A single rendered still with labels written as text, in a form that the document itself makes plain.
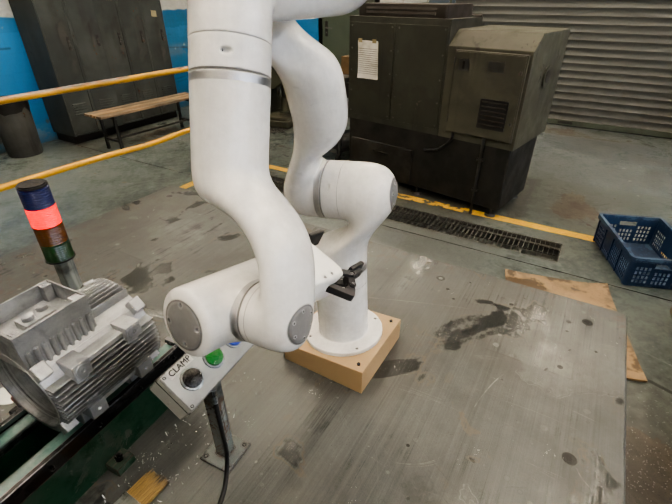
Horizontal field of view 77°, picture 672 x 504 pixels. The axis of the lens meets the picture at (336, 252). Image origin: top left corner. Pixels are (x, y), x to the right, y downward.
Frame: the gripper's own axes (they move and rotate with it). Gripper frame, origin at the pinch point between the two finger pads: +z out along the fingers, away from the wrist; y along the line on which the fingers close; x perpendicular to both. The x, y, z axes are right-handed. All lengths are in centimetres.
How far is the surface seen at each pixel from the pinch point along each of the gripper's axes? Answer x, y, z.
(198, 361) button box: -18.5, -4.1, -20.8
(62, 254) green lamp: -38, -55, -14
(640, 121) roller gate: 44, 40, 627
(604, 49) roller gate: 95, -46, 608
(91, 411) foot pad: -34.8, -13.6, -30.5
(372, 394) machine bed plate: -32.2, 17.7, 14.3
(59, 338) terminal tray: -24.6, -22.5, -31.7
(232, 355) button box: -18.8, -2.0, -15.3
